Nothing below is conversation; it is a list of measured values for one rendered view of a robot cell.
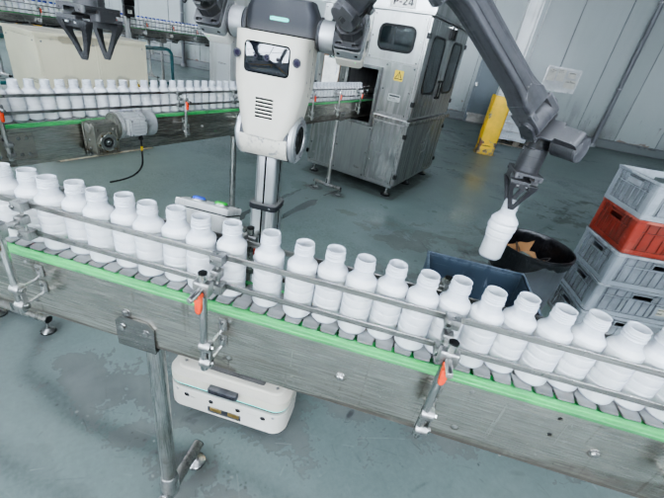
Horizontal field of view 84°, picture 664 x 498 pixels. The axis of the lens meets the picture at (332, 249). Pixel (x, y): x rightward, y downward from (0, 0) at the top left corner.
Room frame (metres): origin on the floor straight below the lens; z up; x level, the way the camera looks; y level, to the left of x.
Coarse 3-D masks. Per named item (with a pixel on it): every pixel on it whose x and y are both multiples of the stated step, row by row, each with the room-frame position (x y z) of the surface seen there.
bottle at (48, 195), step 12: (36, 180) 0.69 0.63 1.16; (48, 180) 0.69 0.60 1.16; (48, 192) 0.69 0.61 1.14; (60, 192) 0.71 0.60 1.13; (48, 204) 0.67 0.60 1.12; (60, 204) 0.69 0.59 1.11; (48, 216) 0.67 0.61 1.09; (60, 216) 0.69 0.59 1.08; (48, 228) 0.67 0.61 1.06; (60, 228) 0.68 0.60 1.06; (48, 240) 0.67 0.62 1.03
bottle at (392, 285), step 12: (396, 264) 0.61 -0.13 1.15; (384, 276) 0.60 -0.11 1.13; (396, 276) 0.58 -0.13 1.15; (384, 288) 0.57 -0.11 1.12; (396, 288) 0.57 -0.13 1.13; (372, 312) 0.58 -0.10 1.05; (384, 312) 0.57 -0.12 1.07; (396, 312) 0.57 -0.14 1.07; (384, 324) 0.57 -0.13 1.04; (396, 324) 0.58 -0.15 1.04; (384, 336) 0.57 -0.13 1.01
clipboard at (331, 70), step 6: (324, 54) 4.67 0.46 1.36; (330, 54) 4.62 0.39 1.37; (324, 60) 4.66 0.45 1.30; (330, 60) 4.63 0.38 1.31; (324, 66) 4.66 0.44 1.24; (330, 66) 4.62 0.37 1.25; (336, 66) 4.59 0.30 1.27; (324, 72) 4.65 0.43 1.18; (330, 72) 4.61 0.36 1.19; (336, 72) 4.58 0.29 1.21; (324, 78) 4.64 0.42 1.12; (330, 78) 4.61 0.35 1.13; (336, 78) 4.57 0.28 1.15
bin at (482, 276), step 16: (432, 256) 1.09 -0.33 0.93; (448, 256) 1.09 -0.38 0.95; (448, 272) 1.08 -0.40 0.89; (464, 272) 1.08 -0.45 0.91; (480, 272) 1.07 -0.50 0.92; (496, 272) 1.06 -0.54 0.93; (512, 272) 1.06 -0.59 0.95; (480, 288) 1.07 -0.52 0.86; (512, 288) 1.05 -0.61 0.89; (528, 288) 0.97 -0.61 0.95; (512, 304) 1.02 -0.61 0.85
